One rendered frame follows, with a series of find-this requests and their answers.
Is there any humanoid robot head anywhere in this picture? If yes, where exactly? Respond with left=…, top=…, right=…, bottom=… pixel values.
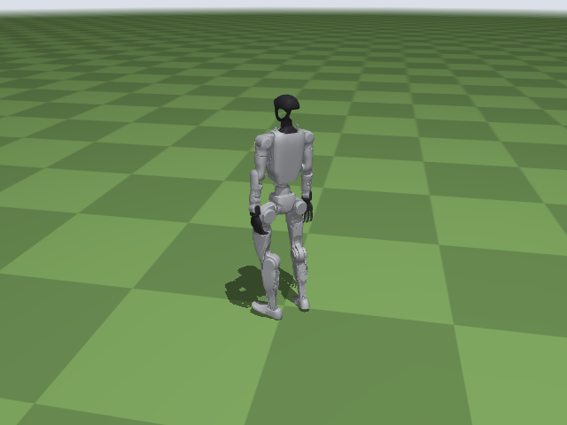
left=274, top=95, right=299, bottom=134

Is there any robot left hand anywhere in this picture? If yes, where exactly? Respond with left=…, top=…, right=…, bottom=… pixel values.
left=250, top=205, right=268, bottom=235

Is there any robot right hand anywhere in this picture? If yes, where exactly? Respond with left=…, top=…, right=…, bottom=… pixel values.
left=302, top=191, right=313, bottom=223

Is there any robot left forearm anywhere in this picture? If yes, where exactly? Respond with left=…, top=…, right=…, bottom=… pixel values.
left=249, top=170, right=263, bottom=213

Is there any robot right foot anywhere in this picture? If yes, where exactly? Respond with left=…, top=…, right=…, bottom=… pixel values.
left=292, top=296, right=309, bottom=309

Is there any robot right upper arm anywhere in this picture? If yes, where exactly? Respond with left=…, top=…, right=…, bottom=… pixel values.
left=300, top=129, right=315, bottom=173

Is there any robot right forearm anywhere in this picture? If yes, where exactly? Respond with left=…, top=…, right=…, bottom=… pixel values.
left=300, top=168, right=313, bottom=198

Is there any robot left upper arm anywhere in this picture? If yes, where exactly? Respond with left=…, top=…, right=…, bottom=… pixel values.
left=253, top=133, right=274, bottom=182

